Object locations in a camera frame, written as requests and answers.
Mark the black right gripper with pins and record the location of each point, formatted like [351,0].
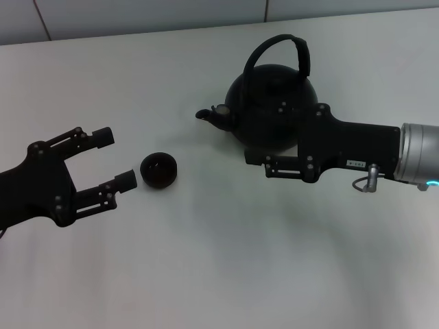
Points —
[356,147]

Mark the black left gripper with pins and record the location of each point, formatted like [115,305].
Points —
[34,188]

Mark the small black teacup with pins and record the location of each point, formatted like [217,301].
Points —
[151,174]

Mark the black round teapot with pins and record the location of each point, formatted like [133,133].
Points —
[240,103]

